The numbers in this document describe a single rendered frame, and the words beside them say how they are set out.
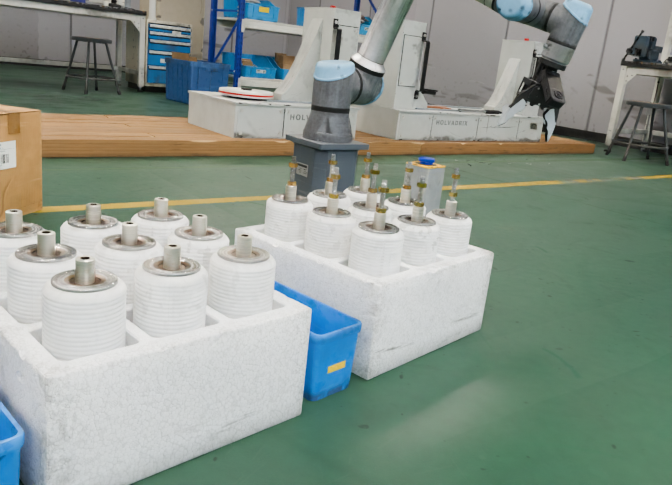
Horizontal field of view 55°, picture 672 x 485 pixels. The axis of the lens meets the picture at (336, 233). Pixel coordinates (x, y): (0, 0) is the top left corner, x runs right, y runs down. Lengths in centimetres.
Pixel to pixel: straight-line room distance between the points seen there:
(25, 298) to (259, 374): 33
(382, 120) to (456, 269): 295
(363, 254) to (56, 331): 55
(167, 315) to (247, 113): 264
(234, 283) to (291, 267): 34
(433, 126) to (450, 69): 397
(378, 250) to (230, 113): 238
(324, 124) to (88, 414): 128
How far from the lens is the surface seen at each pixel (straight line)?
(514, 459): 105
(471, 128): 458
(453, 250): 135
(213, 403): 92
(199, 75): 587
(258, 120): 348
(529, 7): 170
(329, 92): 191
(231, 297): 93
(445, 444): 104
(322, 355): 105
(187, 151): 323
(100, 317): 81
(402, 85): 415
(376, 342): 115
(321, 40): 385
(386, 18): 200
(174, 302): 86
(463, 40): 816
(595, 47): 712
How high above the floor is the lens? 54
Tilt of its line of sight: 15 degrees down
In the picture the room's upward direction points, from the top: 6 degrees clockwise
